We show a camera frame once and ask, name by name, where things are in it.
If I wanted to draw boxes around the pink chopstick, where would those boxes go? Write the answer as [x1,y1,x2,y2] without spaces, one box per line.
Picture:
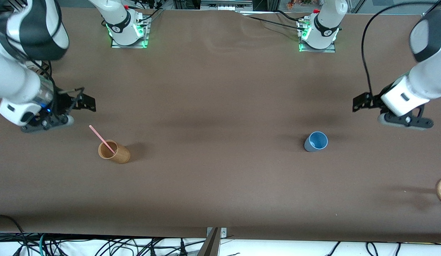
[89,125,116,154]

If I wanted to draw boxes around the blue cup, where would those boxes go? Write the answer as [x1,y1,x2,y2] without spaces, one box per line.
[304,131,328,153]

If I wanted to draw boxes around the brown wooden cup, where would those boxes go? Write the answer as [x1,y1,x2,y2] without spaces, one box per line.
[98,140,131,165]

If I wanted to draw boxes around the grey electronics box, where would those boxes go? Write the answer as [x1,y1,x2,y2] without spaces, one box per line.
[199,0,254,11]

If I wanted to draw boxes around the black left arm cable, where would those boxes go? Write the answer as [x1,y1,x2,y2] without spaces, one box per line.
[361,0,441,98]

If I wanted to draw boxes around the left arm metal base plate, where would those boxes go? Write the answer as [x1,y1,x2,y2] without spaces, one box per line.
[298,18,337,53]

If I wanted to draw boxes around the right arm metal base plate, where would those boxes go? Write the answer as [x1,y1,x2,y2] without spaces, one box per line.
[111,16,150,49]

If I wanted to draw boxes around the short black table cable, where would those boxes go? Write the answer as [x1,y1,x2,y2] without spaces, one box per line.
[276,10,302,22]

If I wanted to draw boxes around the thick black looping cable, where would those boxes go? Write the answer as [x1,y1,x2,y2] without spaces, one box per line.
[0,214,31,256]

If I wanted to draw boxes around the long black table cable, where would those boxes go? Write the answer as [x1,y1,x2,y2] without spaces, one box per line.
[238,13,306,31]

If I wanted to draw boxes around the metal table edge bracket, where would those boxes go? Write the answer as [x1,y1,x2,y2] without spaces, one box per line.
[206,227,228,238]

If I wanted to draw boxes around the dark camera stand pole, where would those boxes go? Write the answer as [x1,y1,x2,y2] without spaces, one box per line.
[197,228,221,256]

